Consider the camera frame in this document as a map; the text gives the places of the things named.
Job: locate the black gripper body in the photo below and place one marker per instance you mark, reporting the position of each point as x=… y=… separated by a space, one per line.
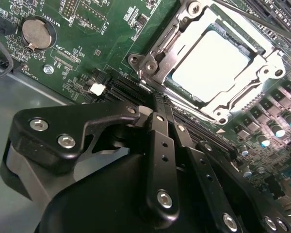
x=99 y=206

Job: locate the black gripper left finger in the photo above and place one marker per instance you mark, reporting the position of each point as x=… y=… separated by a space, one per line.
x=52 y=132

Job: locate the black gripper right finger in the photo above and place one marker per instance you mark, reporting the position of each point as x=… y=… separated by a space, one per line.
x=197 y=155

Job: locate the metal socket cover frame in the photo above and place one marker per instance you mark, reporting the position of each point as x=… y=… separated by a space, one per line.
x=241 y=92

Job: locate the silver green CPU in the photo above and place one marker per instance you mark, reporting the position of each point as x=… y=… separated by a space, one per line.
x=208 y=65

